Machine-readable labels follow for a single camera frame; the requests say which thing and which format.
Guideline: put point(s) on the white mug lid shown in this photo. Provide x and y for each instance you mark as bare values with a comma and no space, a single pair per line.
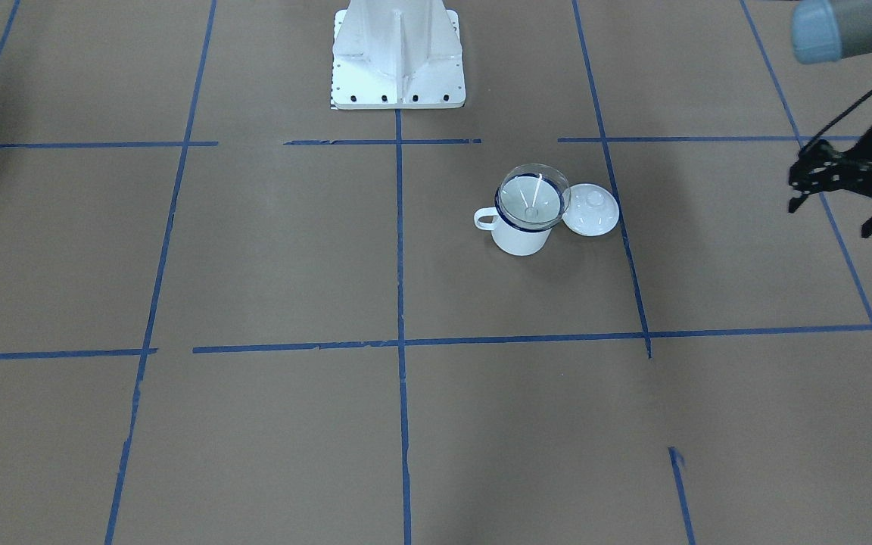
591,210

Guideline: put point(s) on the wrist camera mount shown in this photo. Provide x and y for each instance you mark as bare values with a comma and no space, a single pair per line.
819,167

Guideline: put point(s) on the white camera stand base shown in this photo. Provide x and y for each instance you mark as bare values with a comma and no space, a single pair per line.
397,54

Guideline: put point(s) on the clear glass funnel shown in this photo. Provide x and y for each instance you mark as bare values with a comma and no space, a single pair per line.
533,197

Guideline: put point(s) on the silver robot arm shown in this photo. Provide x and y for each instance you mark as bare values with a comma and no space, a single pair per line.
828,31

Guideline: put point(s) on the white enamel mug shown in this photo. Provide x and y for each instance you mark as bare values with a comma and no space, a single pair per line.
510,240

